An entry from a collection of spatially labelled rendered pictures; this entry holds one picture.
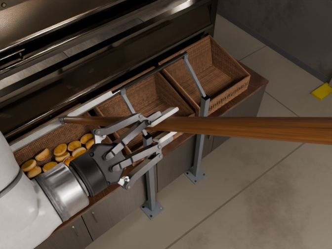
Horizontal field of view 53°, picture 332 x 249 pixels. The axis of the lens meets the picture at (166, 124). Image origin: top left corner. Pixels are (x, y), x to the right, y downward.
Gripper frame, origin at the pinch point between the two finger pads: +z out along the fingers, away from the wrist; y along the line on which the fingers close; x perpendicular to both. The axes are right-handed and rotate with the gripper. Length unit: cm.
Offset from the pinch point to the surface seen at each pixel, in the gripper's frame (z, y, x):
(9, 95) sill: -10, -20, -145
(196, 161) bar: 87, 88, -161
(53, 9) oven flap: 28, -49, -120
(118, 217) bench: 13, 89, -168
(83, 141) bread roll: 18, 28, -170
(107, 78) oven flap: 51, -3, -157
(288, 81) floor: 246, 91, -191
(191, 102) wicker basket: 94, 38, -141
